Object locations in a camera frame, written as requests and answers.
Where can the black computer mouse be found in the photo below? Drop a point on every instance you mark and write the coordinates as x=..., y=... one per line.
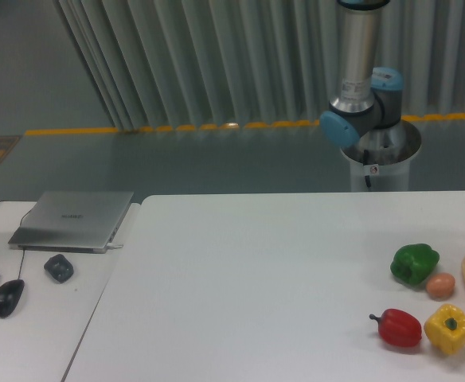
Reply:
x=10, y=295

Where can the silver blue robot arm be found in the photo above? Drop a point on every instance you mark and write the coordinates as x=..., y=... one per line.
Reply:
x=366, y=98

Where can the white usb dongle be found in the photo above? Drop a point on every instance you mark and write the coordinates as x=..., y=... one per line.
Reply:
x=113, y=246

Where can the silver closed laptop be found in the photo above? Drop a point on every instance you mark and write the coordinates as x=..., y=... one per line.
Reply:
x=72, y=221

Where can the black earbuds case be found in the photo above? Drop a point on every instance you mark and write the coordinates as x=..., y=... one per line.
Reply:
x=59, y=268

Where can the green bell pepper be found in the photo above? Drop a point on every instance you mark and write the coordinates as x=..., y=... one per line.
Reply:
x=413, y=263

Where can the red bell pepper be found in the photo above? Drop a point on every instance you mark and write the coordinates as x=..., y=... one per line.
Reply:
x=398, y=328

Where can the brown egg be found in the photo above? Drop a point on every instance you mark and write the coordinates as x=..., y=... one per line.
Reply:
x=440, y=286

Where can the yellow bell pepper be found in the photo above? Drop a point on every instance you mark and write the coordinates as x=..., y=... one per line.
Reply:
x=445, y=329

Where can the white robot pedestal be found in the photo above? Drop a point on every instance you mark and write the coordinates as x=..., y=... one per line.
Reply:
x=381, y=160

